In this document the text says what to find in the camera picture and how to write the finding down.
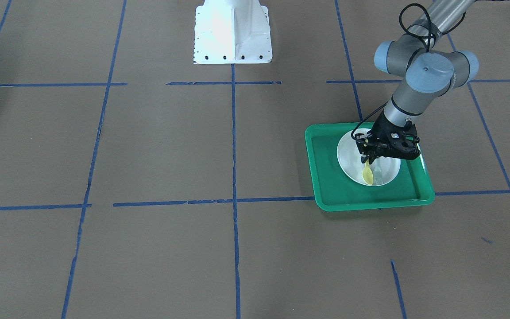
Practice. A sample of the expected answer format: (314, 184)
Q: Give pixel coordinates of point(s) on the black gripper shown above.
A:
(380, 129)

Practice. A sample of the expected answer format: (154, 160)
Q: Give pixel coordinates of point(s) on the yellow plastic spoon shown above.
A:
(367, 174)

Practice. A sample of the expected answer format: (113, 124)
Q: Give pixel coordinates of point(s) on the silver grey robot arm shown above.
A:
(426, 74)

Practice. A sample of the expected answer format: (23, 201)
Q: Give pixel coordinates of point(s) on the white round bowl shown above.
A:
(349, 160)

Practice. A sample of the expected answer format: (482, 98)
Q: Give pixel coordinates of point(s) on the clear plastic fork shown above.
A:
(378, 173)

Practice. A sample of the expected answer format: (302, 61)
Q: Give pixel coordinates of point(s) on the green plastic tray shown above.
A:
(334, 191)

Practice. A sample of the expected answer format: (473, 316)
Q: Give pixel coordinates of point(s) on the horizontal blue tape strip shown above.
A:
(219, 201)

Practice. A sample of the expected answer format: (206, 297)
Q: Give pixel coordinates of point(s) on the vertical blue tape strip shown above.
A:
(234, 195)

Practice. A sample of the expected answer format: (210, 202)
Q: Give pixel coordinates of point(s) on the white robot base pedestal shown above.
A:
(232, 32)

